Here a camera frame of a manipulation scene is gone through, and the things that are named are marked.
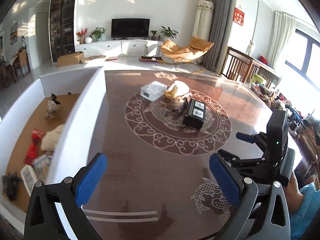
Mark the orange lounge chair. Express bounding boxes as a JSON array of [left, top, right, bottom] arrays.
[[160, 36, 214, 63]]

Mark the clear plastic storage box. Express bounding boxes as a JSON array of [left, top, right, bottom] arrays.
[[140, 81, 168, 102]]

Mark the grey curtain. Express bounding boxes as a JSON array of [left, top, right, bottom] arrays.
[[203, 0, 236, 74]]

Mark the black feather hair accessory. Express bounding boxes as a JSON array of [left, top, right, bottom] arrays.
[[2, 171, 22, 202]]

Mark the black gift box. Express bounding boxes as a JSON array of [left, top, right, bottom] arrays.
[[183, 99, 206, 130]]

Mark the cream yellow rolled cloth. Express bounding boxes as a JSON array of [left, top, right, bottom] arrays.
[[164, 80, 190, 99]]

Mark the white tv cabinet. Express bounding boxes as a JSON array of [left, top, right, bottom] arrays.
[[75, 39, 163, 57]]

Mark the potted plant right of tv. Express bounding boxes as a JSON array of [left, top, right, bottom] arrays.
[[160, 26, 178, 39]]

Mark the small potted plant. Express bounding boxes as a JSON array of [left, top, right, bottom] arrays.
[[150, 30, 157, 41]]

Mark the white lotion bottle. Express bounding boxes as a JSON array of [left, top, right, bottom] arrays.
[[20, 165, 38, 196]]

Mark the red candy wrapper bag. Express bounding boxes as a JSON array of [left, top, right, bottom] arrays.
[[24, 129, 44, 166]]

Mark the rhinestone hair claw clip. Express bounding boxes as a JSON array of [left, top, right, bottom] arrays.
[[44, 93, 63, 121]]

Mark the cotton swab packet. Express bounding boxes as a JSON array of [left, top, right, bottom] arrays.
[[32, 155, 52, 182]]

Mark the green potted plant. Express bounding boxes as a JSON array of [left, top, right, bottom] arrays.
[[91, 27, 106, 41]]

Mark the large white cardboard box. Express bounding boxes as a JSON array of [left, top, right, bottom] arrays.
[[0, 67, 107, 230]]

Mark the wooden dining chair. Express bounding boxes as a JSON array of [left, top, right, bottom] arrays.
[[15, 48, 31, 77]]

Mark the dark glass display cabinet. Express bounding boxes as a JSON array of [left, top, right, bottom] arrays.
[[49, 0, 75, 63]]

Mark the covered standing air conditioner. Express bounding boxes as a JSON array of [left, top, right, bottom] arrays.
[[193, 0, 215, 41]]

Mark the right hand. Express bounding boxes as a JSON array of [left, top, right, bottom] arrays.
[[284, 172, 304, 214]]

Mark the black television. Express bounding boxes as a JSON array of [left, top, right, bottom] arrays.
[[111, 18, 150, 39]]

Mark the red flower vase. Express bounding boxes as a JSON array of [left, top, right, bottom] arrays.
[[76, 28, 88, 44]]

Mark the white cat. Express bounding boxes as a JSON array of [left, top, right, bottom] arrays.
[[245, 40, 254, 56]]

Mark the red wall hanging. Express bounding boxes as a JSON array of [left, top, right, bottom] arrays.
[[233, 8, 245, 26]]

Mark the brown cardboard box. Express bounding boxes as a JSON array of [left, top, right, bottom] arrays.
[[57, 51, 84, 67]]

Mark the cream knitted cloth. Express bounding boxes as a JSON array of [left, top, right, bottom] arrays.
[[40, 124, 65, 152]]

